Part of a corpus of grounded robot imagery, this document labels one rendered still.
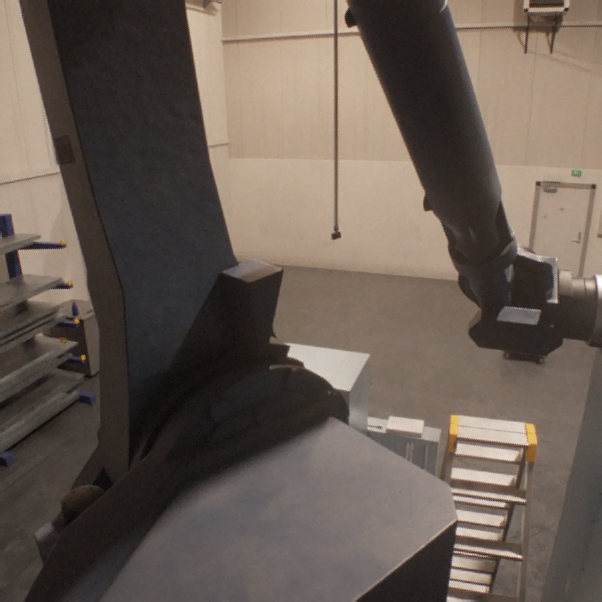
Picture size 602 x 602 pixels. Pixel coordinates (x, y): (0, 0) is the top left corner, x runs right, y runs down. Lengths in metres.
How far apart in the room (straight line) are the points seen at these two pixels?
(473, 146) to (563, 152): 10.49
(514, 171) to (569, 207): 1.26
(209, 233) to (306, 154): 11.26
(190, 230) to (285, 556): 0.42
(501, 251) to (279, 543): 0.65
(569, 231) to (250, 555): 11.16
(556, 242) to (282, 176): 5.88
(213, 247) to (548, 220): 10.85
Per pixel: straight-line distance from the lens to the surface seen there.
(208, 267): 0.76
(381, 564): 0.57
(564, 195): 11.41
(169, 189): 0.73
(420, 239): 11.66
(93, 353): 8.02
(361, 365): 4.47
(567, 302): 1.10
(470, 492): 2.40
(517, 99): 11.25
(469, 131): 0.85
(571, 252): 11.66
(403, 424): 5.09
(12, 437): 6.81
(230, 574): 0.57
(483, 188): 0.91
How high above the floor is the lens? 3.61
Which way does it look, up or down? 20 degrees down
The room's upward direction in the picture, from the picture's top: 1 degrees counter-clockwise
